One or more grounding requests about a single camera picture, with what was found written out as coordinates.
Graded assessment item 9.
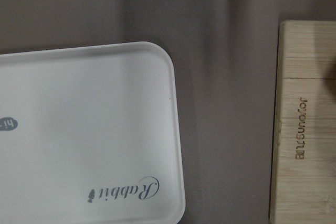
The bamboo wooden board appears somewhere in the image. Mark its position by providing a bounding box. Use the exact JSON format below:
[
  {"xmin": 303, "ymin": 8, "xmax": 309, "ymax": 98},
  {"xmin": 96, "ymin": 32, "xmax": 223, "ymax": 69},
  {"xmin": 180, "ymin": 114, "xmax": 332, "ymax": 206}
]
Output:
[{"xmin": 269, "ymin": 20, "xmax": 335, "ymax": 223}]

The white rabbit tray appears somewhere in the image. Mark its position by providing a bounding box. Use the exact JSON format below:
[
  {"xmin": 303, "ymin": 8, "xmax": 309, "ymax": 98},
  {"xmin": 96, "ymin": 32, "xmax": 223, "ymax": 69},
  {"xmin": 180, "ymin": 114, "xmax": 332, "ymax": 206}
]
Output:
[{"xmin": 1, "ymin": 42, "xmax": 185, "ymax": 223}]

